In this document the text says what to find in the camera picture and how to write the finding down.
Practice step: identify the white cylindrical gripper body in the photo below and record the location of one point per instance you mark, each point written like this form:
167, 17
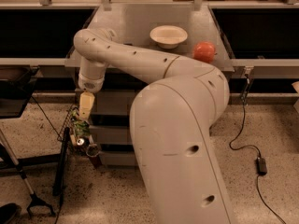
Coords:
90, 83

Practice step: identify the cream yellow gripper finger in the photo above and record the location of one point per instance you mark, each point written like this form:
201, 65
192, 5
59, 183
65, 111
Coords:
86, 101

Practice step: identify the grey top drawer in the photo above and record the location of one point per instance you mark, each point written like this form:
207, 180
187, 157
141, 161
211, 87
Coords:
111, 102

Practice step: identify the grey drawer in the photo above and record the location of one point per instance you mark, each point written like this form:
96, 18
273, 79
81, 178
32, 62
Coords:
111, 102
118, 158
111, 135

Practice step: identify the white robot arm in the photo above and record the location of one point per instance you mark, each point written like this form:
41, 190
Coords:
169, 125

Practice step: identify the grey middle drawer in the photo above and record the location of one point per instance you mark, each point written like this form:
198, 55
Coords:
111, 135

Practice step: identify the grey bottom drawer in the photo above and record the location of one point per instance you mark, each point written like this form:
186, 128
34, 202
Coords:
118, 158

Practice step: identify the red cup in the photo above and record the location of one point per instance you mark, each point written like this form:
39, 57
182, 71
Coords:
92, 152

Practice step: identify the black flat bar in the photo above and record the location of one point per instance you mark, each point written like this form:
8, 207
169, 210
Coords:
58, 182

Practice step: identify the dark tray stand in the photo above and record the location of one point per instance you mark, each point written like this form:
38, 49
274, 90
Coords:
17, 84

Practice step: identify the white ceramic bowl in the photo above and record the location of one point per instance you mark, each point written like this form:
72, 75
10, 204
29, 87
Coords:
168, 36

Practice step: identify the orange apple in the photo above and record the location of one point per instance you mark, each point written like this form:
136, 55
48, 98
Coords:
204, 52

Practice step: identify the black shoe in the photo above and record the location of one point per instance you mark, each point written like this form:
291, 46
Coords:
8, 212

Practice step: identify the black power adapter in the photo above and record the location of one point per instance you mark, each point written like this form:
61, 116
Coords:
261, 166

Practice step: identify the wire basket with items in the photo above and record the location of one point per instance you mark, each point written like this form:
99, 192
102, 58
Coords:
79, 131

